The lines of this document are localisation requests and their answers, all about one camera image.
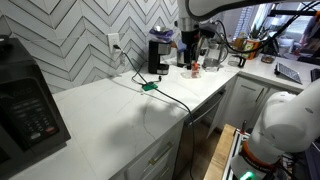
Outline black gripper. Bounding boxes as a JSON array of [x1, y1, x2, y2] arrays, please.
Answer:
[[181, 29, 201, 70]]

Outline glass pitcher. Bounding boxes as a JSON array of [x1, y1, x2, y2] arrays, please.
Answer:
[[201, 41, 230, 73]]

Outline black coffee maker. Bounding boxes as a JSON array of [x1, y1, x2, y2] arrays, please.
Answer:
[[147, 39, 173, 76]]

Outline purple bowl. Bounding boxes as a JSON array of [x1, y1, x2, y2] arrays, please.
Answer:
[[148, 25, 175, 43]]

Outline glass measuring cup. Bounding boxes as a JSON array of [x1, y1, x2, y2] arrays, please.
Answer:
[[227, 53, 248, 69]]

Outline green circuit board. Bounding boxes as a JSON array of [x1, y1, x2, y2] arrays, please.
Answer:
[[141, 81, 159, 92]]

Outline yellow bottle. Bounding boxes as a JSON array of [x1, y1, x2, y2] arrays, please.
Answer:
[[233, 32, 246, 50]]

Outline orange box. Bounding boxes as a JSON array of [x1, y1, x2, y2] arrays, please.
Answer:
[[242, 39, 262, 61]]

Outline green potted plant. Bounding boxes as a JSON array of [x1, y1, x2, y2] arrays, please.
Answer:
[[248, 23, 268, 41]]

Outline small round dish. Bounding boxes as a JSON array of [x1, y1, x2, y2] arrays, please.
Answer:
[[260, 54, 276, 65]]

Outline wooden board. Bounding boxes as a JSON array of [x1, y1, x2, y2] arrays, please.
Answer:
[[203, 123, 237, 180]]

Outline black keyboard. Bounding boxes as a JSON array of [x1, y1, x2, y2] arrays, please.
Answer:
[[309, 67, 320, 83]]

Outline person in background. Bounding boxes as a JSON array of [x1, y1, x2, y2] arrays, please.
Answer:
[[299, 9, 320, 56]]

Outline black microwave oven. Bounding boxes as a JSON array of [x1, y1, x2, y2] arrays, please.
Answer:
[[0, 34, 72, 180]]

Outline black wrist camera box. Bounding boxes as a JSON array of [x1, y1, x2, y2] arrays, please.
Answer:
[[199, 23, 218, 40]]

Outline thin black board cable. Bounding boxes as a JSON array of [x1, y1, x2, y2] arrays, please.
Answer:
[[151, 87, 197, 180]]

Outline steel dishwasher handle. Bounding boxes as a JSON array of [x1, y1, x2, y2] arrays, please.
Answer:
[[187, 88, 227, 127]]

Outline black power cord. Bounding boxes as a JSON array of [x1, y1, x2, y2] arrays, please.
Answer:
[[113, 44, 164, 86]]

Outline dark cabinet door handle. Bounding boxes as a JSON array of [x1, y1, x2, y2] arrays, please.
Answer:
[[255, 87, 266, 104]]

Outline white wall outlet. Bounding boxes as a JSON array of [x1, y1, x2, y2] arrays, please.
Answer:
[[107, 32, 121, 54]]

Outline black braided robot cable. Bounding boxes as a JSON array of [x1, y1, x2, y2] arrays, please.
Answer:
[[214, 0, 320, 55]]

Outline brass drawer handle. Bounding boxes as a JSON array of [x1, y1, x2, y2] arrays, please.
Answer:
[[159, 166, 172, 180], [147, 141, 174, 166]]

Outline aluminium frame rail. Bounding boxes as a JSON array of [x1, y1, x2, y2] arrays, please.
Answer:
[[222, 129, 250, 180]]

